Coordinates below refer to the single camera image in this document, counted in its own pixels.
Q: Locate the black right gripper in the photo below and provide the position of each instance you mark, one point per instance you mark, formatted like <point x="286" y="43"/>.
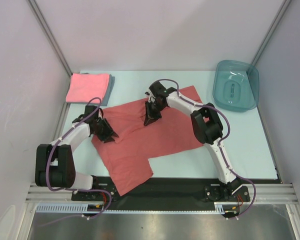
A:
<point x="152" y="110"/>

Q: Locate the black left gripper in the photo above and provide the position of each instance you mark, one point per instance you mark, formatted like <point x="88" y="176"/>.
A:
<point x="106" y="137"/>

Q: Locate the red t shirt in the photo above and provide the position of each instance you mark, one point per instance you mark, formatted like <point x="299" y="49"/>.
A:
<point x="127" y="157"/>

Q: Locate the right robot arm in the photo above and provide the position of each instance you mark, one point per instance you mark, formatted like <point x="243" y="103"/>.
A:
<point x="206" y="124"/>

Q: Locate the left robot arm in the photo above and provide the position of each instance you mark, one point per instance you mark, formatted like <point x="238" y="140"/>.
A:
<point x="55" y="167"/>

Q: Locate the folded grey t shirt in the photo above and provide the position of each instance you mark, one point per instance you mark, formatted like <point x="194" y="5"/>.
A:
<point x="108" y="91"/>

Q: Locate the folded pink t shirt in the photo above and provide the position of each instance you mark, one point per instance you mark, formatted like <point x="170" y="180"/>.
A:
<point x="76" y="86"/>

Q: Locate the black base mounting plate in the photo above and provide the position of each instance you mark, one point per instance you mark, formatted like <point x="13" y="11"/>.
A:
<point x="164" y="192"/>

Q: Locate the teal plastic basin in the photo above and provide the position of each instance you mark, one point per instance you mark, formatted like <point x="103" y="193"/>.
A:
<point x="236" y="86"/>

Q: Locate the grey slotted cable duct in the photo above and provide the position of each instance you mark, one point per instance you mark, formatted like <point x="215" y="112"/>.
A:
<point x="94" y="208"/>

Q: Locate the aluminium front rail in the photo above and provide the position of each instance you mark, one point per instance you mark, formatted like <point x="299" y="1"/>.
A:
<point x="265" y="194"/>

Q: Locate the left aluminium corner post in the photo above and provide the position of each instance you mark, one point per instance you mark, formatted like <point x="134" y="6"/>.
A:
<point x="44" y="25"/>

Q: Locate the aluminium corner post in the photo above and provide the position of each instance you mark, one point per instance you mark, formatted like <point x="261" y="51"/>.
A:
<point x="44" y="25"/>
<point x="272" y="29"/>

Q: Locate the right aluminium corner post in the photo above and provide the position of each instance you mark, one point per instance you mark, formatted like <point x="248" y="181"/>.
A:
<point x="272" y="29"/>

